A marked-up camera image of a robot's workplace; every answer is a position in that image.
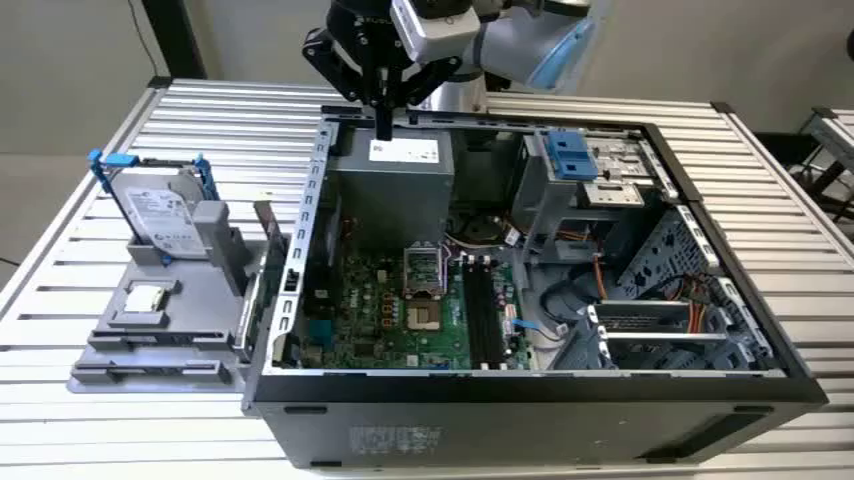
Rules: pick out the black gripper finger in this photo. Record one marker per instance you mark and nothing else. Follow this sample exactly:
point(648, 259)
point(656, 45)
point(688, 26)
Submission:
point(330, 60)
point(427, 80)

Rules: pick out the dark RAM stick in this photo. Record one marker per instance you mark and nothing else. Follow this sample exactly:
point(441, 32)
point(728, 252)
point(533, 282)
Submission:
point(161, 338)
point(154, 372)

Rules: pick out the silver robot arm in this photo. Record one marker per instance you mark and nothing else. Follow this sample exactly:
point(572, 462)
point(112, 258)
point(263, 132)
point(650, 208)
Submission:
point(514, 45)

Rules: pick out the black RAM slot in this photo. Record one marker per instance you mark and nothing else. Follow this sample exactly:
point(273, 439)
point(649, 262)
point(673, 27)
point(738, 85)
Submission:
point(497, 310)
point(479, 310)
point(487, 310)
point(471, 310)

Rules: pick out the grey power supply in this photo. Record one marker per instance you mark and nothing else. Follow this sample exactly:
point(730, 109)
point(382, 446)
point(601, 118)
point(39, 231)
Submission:
point(394, 200)

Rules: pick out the blue drive latch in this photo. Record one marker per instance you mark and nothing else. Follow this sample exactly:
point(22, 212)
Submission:
point(567, 155)

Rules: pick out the round black speaker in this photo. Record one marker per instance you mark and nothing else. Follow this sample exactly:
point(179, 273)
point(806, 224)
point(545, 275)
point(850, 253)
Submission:
point(477, 230)

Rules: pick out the green graphics card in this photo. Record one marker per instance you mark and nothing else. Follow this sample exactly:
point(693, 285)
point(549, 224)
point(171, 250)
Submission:
point(275, 245)

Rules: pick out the thin locking lever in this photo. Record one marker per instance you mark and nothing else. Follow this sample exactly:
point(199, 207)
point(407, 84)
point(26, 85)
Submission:
point(443, 275)

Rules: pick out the hard disk in blue carrier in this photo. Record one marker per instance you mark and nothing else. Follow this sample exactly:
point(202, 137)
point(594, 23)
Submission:
point(157, 210)

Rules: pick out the CPU socket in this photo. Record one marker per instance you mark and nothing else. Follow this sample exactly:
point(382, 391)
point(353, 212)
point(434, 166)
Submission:
point(425, 315)

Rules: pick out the green motherboard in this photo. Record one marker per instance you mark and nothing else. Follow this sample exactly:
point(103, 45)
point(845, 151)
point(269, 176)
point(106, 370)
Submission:
point(374, 325)

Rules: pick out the blue expansion slot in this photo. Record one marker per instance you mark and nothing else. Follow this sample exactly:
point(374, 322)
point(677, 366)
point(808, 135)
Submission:
point(321, 334)

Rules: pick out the grey parts rack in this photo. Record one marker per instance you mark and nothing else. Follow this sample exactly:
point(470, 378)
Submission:
point(194, 310)

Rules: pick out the silver CPU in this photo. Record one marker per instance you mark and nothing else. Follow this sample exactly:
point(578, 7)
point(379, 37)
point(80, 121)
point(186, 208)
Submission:
point(143, 299)

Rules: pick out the silver disk bay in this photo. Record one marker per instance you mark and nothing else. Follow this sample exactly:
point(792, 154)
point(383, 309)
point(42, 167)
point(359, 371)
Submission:
point(641, 320)

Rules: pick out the metal slat side table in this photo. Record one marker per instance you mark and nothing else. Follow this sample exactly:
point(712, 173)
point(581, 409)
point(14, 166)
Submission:
point(837, 131)

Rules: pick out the black open PC case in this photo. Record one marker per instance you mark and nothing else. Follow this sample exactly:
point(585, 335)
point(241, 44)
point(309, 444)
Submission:
point(467, 425)

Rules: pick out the black post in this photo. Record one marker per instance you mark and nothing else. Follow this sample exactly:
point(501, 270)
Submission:
point(177, 40)

